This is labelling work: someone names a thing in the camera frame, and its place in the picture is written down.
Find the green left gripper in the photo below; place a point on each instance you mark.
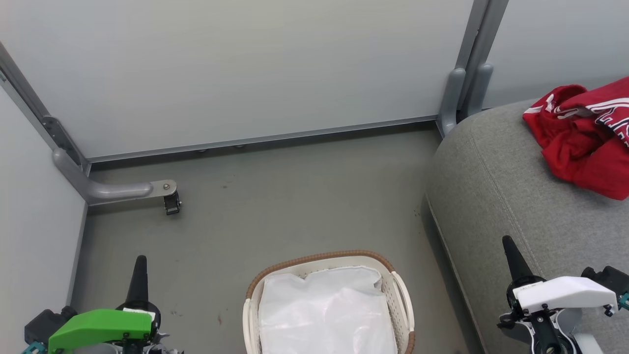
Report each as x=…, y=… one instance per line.
x=98, y=327

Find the teal camera connector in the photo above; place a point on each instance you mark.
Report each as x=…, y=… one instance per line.
x=625, y=301
x=34, y=349

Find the red jersey with white print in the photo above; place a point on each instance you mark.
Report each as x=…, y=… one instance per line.
x=614, y=93

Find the grey fabric sofa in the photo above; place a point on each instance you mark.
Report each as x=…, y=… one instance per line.
x=491, y=187

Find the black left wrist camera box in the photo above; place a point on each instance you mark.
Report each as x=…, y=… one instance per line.
x=46, y=324

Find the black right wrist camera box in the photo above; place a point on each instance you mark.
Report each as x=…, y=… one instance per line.
x=607, y=279

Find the red garment with white stripe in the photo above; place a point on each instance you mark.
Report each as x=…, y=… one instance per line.
x=580, y=167

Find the white laundry basket brown rim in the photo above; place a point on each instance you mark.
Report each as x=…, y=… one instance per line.
x=399, y=319

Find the grey partition double post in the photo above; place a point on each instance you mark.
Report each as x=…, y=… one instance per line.
x=484, y=29

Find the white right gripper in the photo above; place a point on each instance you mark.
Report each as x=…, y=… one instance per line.
x=565, y=295

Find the teal right camera connector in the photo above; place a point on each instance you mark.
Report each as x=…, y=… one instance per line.
x=625, y=301

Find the grey rounded partition foot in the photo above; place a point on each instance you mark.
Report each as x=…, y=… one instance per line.
x=479, y=88
x=451, y=98

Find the teal left camera connector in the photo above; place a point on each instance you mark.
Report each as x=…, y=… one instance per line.
x=34, y=349

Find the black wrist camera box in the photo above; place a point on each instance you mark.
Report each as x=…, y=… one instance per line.
x=607, y=279
x=46, y=324

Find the grey curved partition foot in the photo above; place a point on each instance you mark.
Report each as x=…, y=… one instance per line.
x=118, y=190

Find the black caster wheel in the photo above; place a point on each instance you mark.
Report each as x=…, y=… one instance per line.
x=172, y=204

